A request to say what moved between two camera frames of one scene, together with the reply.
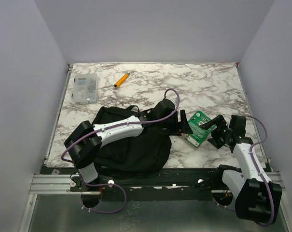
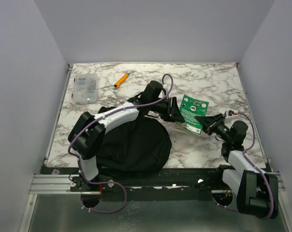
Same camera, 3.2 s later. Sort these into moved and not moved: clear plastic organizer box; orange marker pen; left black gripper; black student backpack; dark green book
Moved: dark green book; left black gripper
Not moved: clear plastic organizer box; black student backpack; orange marker pen
